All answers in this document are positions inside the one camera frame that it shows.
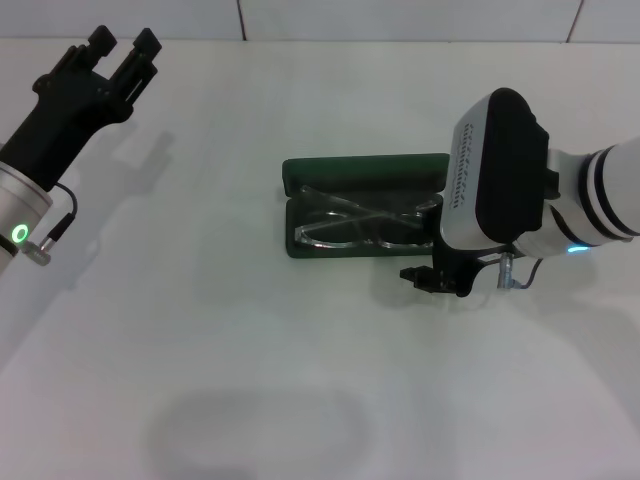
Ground dark right wrist cable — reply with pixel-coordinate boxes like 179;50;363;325
513;257;545;292

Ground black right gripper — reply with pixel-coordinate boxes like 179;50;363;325
398;208;495;300

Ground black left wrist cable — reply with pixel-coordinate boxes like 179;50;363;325
24;182;80;267

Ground clear white glasses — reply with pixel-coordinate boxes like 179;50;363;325
294;184;444;251

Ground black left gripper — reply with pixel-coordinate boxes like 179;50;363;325
1;26;165;192

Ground green glasses case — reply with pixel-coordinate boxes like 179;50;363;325
281;152;451;261

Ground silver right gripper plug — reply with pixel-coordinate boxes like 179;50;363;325
494;252;516;292

